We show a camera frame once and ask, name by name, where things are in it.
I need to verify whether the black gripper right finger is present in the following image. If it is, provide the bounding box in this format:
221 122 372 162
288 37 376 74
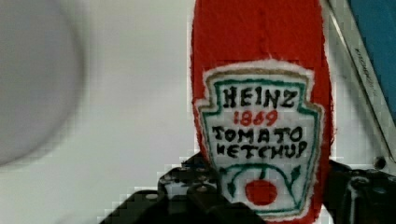
323 161 396 224

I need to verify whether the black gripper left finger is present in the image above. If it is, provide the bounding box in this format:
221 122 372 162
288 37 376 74
100 153 265 224

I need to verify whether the red plush ketchup bottle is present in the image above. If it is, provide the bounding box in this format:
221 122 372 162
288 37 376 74
191 0 333 224

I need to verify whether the silver toaster oven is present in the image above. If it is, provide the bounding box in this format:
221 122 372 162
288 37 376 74
319 0 395 175

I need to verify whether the grey round plate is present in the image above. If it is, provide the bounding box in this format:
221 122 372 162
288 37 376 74
0 0 84 165

